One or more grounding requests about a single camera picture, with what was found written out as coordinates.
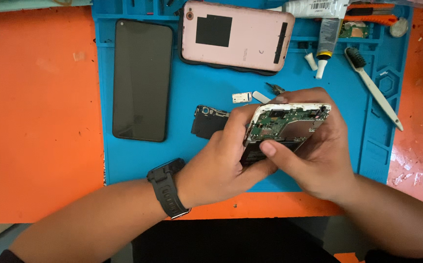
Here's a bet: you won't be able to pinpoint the black smartphone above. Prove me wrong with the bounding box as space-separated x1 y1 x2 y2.
112 19 174 142

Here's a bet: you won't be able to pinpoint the small green circuit board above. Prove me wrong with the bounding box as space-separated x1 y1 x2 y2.
338 21 369 39

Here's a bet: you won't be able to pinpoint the black plastic shield cover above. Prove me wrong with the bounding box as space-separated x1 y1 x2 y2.
191 105 231 140

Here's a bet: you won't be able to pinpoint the blue silicone repair mat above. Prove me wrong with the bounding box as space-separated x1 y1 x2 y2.
91 0 414 193

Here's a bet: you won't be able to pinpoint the white plastic pry pick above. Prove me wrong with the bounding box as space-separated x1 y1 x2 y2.
252 91 271 104

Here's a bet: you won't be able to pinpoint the grey-green cloth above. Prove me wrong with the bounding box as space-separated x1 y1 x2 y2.
0 0 93 14

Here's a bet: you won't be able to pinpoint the dark metal tweezers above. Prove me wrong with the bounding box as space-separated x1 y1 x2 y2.
266 83 286 95

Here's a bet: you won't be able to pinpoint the pink phone back cover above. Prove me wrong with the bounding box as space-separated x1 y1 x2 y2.
181 1 295 72

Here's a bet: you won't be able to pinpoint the white nozzle cap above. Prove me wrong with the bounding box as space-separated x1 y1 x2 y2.
315 59 328 80

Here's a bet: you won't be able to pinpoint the white glue tube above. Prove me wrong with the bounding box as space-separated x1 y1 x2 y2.
268 0 350 19

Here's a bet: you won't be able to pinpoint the silver card tray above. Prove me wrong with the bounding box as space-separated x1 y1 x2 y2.
232 92 252 104

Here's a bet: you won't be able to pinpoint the white brush black bristles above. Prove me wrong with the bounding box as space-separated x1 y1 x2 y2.
344 47 404 132

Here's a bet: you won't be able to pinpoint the person's right hand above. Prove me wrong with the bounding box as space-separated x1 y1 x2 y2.
260 87 356 206

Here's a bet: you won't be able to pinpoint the white-framed phone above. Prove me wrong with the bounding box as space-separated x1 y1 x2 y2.
240 103 332 167

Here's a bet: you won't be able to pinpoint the person's left hand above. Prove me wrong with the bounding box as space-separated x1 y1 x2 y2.
174 104 278 209

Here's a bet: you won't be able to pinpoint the grey glue tube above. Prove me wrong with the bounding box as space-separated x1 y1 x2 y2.
315 18 342 61

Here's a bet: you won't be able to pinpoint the orange utility knife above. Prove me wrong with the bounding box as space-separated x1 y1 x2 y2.
343 3 399 27

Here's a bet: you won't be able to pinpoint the person's black clothing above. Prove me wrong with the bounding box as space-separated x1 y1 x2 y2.
0 218 423 263

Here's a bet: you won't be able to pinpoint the black wristwatch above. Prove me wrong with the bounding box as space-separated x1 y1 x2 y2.
146 158 192 220

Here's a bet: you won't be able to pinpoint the small white tube cap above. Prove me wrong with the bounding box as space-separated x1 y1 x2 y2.
304 52 318 71

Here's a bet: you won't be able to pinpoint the round silver disc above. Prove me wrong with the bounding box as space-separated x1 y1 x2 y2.
389 18 409 38

